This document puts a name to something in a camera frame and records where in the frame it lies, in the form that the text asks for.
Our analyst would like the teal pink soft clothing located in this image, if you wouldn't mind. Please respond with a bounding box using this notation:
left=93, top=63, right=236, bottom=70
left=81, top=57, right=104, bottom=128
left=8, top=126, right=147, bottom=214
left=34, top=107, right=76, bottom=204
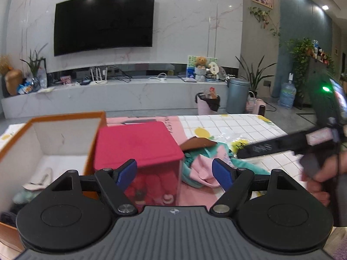
left=181, top=142, right=269, bottom=189

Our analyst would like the right hand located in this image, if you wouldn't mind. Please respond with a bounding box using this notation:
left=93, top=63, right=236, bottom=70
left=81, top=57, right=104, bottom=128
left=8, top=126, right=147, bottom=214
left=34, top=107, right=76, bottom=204
left=301, top=155, right=338, bottom=207

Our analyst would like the red lidded clear box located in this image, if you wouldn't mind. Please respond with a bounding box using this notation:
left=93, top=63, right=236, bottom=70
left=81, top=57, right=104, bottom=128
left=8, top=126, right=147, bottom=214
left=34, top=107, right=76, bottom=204
left=93, top=121, right=184, bottom=210

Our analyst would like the brown cardboard piece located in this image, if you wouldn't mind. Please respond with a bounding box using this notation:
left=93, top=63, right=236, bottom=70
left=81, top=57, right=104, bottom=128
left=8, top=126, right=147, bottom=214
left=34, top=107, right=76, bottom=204
left=179, top=137, right=217, bottom=152

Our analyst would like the blue water jug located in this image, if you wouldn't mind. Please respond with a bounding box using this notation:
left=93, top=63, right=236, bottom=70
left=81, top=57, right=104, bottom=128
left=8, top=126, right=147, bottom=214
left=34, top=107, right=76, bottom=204
left=278, top=73, right=296, bottom=109

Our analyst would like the pink bin with black bag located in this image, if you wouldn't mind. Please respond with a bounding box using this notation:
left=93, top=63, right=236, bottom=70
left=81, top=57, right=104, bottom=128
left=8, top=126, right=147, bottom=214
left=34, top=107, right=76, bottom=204
left=195, top=87, right=221, bottom=116

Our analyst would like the white marble tv bench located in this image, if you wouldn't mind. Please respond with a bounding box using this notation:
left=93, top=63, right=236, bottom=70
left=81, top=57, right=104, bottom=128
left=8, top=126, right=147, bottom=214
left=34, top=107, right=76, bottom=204
left=1, top=78, right=228, bottom=119

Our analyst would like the orange white storage box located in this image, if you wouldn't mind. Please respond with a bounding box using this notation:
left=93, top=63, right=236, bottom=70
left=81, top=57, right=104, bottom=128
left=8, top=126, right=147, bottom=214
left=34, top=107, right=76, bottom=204
left=0, top=110, right=108, bottom=252

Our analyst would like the grey metal trash can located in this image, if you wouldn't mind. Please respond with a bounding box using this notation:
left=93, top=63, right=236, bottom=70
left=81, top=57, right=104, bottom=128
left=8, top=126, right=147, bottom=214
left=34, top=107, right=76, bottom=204
left=226, top=78, right=250, bottom=114

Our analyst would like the white wifi router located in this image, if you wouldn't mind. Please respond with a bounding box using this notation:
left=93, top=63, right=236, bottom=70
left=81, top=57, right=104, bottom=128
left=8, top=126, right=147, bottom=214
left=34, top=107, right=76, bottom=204
left=89, top=67, right=108, bottom=86

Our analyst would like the tall leafy floor plant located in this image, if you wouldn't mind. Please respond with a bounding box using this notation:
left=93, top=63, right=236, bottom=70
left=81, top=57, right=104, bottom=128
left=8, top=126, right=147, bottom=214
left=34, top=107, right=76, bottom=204
left=236, top=55, right=277, bottom=96

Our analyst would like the teddy bear toy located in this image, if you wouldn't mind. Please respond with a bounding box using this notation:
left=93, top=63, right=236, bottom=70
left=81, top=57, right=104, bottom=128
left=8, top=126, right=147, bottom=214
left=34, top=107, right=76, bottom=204
left=195, top=56, right=207, bottom=69

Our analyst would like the green potted plant in vase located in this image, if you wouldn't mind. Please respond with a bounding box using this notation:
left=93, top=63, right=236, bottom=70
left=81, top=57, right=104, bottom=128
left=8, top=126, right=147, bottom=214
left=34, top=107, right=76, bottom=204
left=20, top=43, right=48, bottom=92

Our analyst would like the golden round vase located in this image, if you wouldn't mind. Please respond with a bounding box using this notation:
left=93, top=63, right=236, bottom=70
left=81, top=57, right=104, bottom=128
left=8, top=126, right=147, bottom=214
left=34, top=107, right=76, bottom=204
left=5, top=69, right=23, bottom=96

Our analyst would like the black wall television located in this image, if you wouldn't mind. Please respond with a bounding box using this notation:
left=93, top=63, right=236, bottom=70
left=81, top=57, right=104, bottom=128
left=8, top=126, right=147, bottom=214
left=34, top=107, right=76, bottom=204
left=54, top=0, right=155, bottom=56

